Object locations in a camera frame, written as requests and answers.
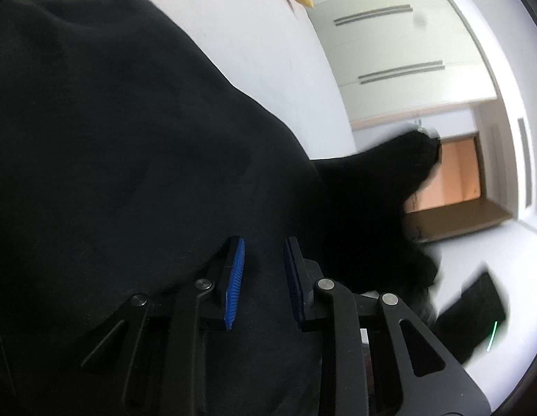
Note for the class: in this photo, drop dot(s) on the white bed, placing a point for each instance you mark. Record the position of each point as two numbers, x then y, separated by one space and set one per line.
251 43

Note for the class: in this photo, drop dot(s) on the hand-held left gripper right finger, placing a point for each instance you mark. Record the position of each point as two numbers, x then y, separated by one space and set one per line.
293 281

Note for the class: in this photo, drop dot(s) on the white wardrobe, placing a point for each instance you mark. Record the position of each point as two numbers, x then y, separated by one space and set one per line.
407 47

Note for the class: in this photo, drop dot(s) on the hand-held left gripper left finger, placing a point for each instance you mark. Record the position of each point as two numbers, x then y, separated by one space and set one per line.
234 281

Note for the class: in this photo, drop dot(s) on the black denim pants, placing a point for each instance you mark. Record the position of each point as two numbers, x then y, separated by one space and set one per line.
142 160

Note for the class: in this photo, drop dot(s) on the grey wall vent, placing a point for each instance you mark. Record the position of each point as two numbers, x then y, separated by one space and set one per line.
525 160

